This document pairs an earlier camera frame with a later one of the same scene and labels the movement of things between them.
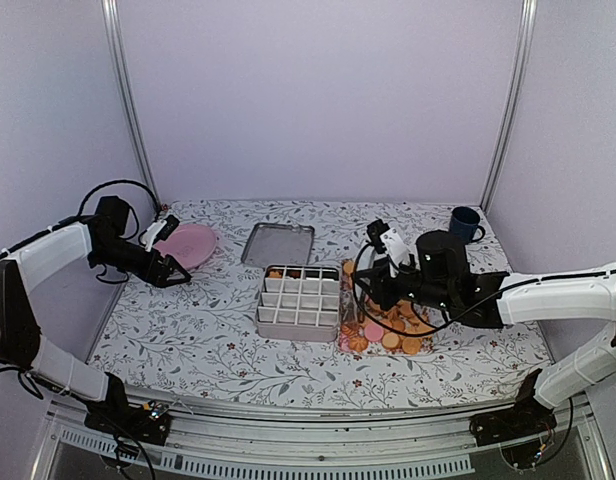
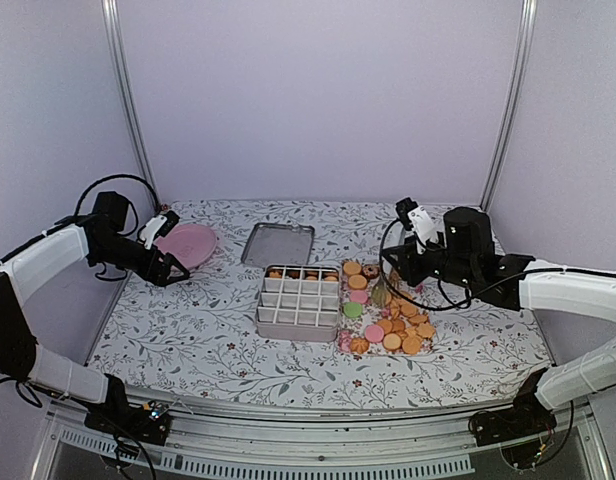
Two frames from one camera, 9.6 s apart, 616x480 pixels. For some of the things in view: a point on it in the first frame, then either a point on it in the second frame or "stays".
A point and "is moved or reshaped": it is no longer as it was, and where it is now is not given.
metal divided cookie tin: x=299 y=302 stays
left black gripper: x=159 y=277 stays
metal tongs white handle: x=349 y=319 is moved or reshaped
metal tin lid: x=278 y=243 stays
